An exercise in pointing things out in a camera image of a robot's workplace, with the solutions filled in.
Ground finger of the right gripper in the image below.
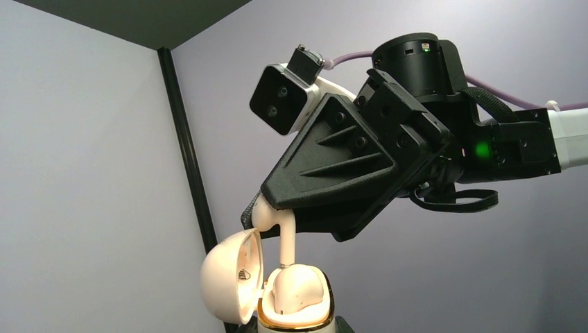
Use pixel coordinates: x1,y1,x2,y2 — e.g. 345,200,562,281
241,191,261,230

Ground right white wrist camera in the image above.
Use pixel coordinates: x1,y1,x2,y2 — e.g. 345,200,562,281
249,44,356,136

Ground white square charging case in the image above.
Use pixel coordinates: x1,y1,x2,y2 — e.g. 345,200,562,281
200,228,337,332

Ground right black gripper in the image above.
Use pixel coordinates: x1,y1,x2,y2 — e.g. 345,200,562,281
261,69,450,242

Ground white stem earbud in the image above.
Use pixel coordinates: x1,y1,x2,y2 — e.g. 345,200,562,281
272,264,325,315
251,194,296,267

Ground black right frame post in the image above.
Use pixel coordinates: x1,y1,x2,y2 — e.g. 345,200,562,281
157,46,240,333

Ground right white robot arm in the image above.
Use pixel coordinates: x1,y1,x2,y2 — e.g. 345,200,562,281
241,33,587,242

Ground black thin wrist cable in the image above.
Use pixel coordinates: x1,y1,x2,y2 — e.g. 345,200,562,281
408,183,499,214

